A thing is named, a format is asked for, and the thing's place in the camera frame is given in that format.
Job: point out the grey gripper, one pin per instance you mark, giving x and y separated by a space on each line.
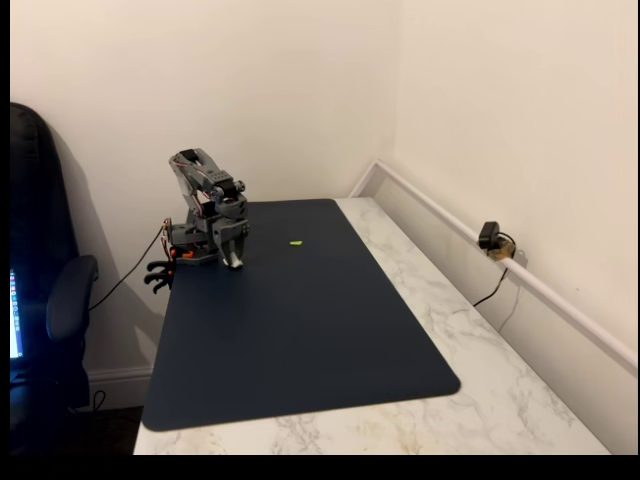
232 234

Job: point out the grey SO-100 robot arm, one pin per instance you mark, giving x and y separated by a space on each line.
192 200

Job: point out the dark blue desk mat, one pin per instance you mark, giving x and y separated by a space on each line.
300 325

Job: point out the black table clamp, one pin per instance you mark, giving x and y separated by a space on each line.
161 266
157 284

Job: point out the white skirting board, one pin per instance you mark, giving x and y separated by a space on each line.
120 382

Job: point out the black office chair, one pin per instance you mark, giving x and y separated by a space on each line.
40 200

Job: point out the lit laptop screen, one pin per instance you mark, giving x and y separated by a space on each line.
15 315

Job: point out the black webcam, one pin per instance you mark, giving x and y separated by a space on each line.
488 234

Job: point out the yellowish webcam tape mount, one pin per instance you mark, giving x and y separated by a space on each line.
501 252

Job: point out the white desk back rail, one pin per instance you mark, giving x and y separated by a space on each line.
550 296

